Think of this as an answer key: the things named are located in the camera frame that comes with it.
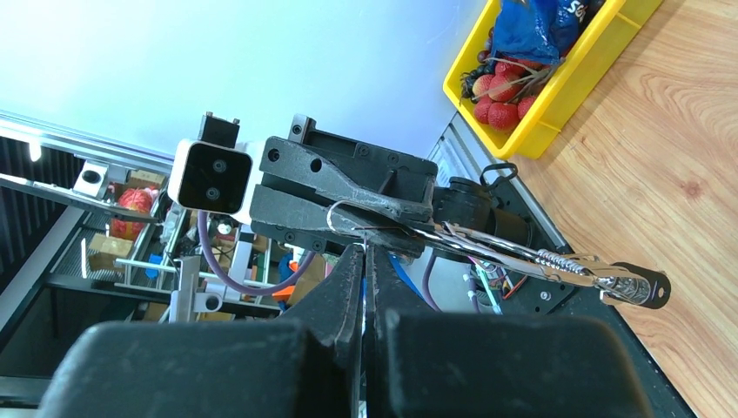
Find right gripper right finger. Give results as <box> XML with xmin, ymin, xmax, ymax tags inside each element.
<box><xmin>366</xmin><ymin>246</ymin><xmax>653</xmax><ymax>417</ymax></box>

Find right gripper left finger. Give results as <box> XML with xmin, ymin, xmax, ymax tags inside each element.
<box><xmin>37</xmin><ymin>245</ymin><xmax>365</xmax><ymax>417</ymax></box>

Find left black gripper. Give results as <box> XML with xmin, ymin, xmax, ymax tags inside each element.
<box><xmin>249</xmin><ymin>114</ymin><xmax>438</xmax><ymax>258</ymax></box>

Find silver wire keyring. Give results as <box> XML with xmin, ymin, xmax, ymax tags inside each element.
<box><xmin>326</xmin><ymin>200</ymin><xmax>599</xmax><ymax>289</ymax></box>

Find red peach fruits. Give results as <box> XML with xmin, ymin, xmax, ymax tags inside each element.
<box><xmin>471</xmin><ymin>57</ymin><xmax>554</xmax><ymax>133</ymax></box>

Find purple grape bunch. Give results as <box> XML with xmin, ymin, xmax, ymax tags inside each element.
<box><xmin>460</xmin><ymin>28</ymin><xmax>496</xmax><ymax>99</ymax></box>

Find blue chips bag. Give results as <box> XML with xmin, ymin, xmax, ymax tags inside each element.
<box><xmin>491</xmin><ymin>0</ymin><xmax>601</xmax><ymax>64</ymax></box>

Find yellow plastic tray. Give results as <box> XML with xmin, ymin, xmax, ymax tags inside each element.
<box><xmin>442</xmin><ymin>0</ymin><xmax>661</xmax><ymax>160</ymax></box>

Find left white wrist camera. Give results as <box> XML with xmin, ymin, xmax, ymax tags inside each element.
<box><xmin>167</xmin><ymin>111</ymin><xmax>254</xmax><ymax>224</ymax></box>

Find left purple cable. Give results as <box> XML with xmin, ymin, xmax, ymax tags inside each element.
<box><xmin>197</xmin><ymin>210</ymin><xmax>319</xmax><ymax>298</ymax></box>

